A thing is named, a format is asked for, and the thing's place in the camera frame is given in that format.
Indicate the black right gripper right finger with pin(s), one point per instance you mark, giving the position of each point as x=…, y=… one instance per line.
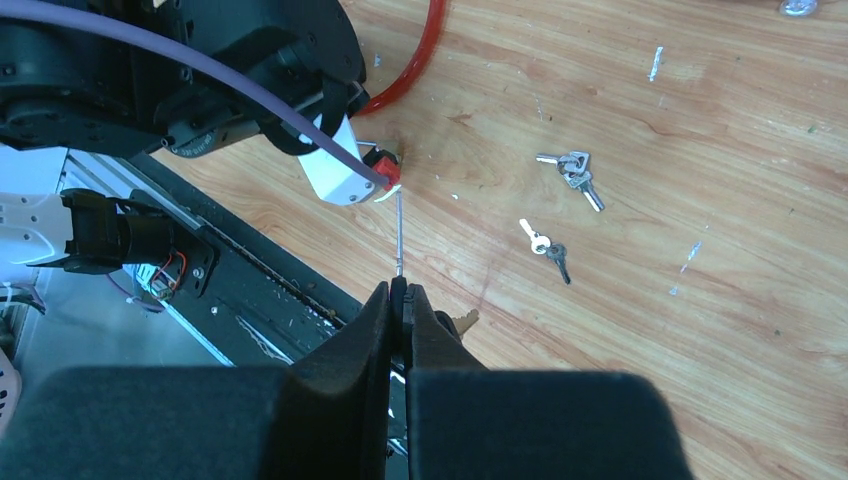
x=465, y=421

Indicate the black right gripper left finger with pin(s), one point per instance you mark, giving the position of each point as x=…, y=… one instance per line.
x=149, y=422

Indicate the red cable lock black body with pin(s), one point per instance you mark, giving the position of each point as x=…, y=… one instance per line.
x=418, y=63

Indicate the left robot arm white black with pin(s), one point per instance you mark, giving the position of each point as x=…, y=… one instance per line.
x=62, y=87

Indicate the silver key bunch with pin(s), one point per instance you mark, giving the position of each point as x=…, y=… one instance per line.
x=574, y=169

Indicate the small brass padlock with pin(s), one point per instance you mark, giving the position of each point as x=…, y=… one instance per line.
x=391, y=147

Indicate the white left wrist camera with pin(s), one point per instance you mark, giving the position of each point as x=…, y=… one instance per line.
x=335, y=183

